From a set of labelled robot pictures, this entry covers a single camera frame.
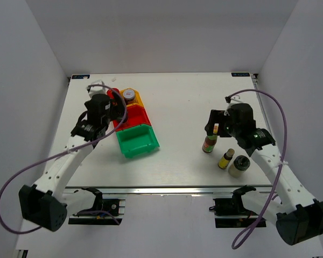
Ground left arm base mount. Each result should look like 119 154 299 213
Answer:
62 187 125 226

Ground red plastic bin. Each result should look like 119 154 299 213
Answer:
113 104 151 132

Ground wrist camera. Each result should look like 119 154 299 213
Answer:
86 80 106 98
225 95 244 105

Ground green label sauce bottle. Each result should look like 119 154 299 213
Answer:
202 123 219 153

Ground green plastic bin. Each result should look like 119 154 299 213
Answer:
116 124 160 158

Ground yellow label small bottle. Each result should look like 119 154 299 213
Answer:
218 148 235 169

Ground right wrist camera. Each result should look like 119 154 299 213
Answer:
225 95 244 105

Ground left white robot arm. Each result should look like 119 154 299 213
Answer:
18 90 127 232

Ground left blue table sticker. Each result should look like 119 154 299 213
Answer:
71 74 90 80

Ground blue table sticker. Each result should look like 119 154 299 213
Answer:
231 72 250 77
71 74 90 80

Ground black lid spice grinder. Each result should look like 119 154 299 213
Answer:
117 113 128 124

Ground right blue table sticker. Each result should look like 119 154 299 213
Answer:
231 72 250 77

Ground black lid white spice jar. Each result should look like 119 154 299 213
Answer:
228 155 250 178

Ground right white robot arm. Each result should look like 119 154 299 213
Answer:
205 103 323 245

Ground red lid chili sauce jar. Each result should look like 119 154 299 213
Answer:
106 88 120 99

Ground yellow plastic bin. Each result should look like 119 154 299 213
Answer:
119 88 144 107

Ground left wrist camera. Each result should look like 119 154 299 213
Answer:
86 80 106 98

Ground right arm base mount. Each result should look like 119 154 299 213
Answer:
208 185 258 228

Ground white lid sauce jar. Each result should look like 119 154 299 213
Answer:
123 89 136 105

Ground aluminium table frame rail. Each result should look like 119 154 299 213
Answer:
61 187 272 196

